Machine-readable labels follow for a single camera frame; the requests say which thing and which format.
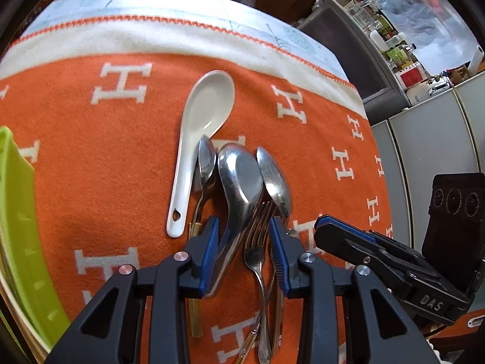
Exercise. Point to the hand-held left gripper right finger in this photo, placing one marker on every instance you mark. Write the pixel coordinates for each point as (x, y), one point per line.
(278, 258)

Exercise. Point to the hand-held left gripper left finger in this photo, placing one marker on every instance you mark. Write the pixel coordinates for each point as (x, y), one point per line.
(210, 258)

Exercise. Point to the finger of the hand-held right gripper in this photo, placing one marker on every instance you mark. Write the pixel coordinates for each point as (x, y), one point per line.
(341, 239)

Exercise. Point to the silver metal fork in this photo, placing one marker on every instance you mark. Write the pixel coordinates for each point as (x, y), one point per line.
(254, 254)

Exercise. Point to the large metal spoon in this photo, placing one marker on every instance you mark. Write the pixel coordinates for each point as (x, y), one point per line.
(238, 182)

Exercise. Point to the green plastic utensil tray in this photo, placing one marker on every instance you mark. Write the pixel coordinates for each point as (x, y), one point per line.
(22, 216)

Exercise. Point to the oval metal spoon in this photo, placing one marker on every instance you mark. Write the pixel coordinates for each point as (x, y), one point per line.
(274, 182)

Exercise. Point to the grey cabinet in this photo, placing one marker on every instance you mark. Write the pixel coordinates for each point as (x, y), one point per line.
(420, 140)

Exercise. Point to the orange printed blanket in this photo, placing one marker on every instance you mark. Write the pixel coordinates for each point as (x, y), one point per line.
(94, 159)

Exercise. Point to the red-labelled jar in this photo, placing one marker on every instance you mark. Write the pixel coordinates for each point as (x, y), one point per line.
(411, 76)

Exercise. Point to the white ceramic spoon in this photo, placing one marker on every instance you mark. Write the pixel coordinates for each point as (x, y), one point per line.
(208, 98)

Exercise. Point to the white plastic bottle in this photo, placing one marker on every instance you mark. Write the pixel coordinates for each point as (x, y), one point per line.
(379, 40)

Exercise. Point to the clear glass jar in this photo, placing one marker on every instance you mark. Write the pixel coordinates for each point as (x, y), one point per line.
(363, 15)

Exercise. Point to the pale blue printed tablecloth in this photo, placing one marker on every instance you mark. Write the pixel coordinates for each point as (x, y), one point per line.
(94, 3)

